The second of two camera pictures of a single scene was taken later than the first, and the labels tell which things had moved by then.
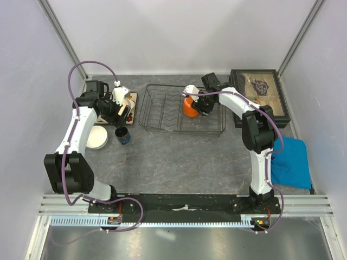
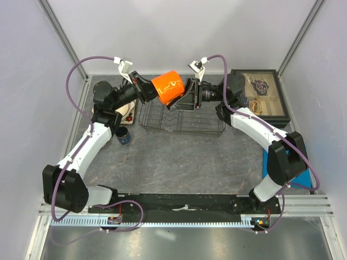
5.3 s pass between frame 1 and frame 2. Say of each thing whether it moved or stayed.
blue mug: stayed
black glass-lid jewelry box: stayed
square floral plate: stayed
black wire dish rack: stayed
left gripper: moved
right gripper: moved
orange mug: moved
